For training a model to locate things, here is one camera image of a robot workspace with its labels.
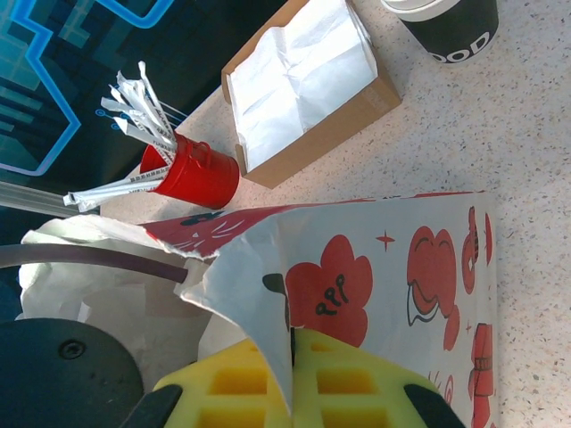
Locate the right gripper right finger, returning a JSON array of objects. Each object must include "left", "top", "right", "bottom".
[{"left": 293, "top": 327, "right": 443, "bottom": 428}]

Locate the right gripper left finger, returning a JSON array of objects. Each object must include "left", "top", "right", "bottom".
[{"left": 153, "top": 341, "right": 291, "bottom": 428}]

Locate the red white paper bag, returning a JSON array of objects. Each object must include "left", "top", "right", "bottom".
[{"left": 20, "top": 191, "right": 499, "bottom": 428}]

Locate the white wrapped straw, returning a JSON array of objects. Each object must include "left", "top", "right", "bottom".
[
  {"left": 110, "top": 119, "right": 169, "bottom": 155},
  {"left": 74, "top": 189, "right": 157, "bottom": 211},
  {"left": 114, "top": 70, "right": 173, "bottom": 148},
  {"left": 99, "top": 95, "right": 170, "bottom": 155},
  {"left": 136, "top": 60, "right": 179, "bottom": 146},
  {"left": 63, "top": 175, "right": 173, "bottom": 207}
]

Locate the red metal bucket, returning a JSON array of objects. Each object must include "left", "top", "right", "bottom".
[{"left": 140, "top": 132, "right": 241, "bottom": 210}]

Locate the brown cardboard napkin box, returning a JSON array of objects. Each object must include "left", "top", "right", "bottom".
[{"left": 221, "top": 0, "right": 401, "bottom": 191}]

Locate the white napkin stack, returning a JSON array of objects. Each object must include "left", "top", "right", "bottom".
[{"left": 227, "top": 0, "right": 380, "bottom": 173}]

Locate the white black paper cup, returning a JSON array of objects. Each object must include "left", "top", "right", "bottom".
[
  {"left": 380, "top": 0, "right": 441, "bottom": 12},
  {"left": 382, "top": 0, "right": 500, "bottom": 66}
]

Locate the aluminium frame post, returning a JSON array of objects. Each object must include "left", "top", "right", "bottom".
[{"left": 0, "top": 180, "right": 106, "bottom": 220}]

